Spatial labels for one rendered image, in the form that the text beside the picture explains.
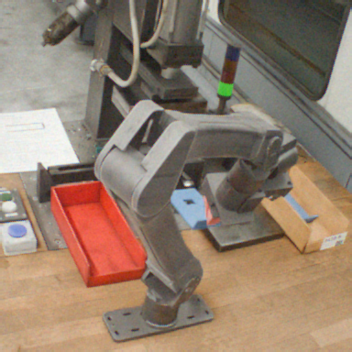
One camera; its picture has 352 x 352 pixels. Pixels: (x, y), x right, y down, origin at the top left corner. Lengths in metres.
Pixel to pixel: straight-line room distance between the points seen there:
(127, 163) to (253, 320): 0.48
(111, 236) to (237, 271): 0.27
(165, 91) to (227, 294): 0.42
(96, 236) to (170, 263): 0.33
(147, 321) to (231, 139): 0.37
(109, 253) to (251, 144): 0.42
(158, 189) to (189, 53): 0.50
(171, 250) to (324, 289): 0.44
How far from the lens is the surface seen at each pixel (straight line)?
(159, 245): 0.86
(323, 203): 1.39
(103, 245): 1.19
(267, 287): 1.18
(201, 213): 1.17
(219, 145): 0.82
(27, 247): 1.15
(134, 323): 1.03
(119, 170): 0.75
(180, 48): 1.17
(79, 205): 1.28
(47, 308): 1.05
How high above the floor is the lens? 1.68
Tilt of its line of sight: 33 degrees down
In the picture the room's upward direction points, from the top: 11 degrees clockwise
